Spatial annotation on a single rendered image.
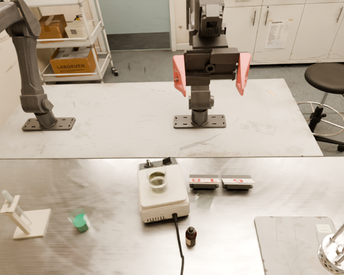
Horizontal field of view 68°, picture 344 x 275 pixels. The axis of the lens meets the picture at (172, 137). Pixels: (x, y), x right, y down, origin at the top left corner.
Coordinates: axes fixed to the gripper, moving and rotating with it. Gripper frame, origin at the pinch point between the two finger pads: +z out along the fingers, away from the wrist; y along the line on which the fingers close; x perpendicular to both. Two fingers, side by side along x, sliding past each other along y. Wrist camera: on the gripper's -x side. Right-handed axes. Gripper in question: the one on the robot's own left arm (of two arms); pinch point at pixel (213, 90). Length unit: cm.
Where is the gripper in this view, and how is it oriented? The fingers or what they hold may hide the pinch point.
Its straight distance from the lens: 45.4
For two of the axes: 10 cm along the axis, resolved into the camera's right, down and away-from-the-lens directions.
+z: -0.4, 7.0, -7.1
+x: 0.6, 7.1, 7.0
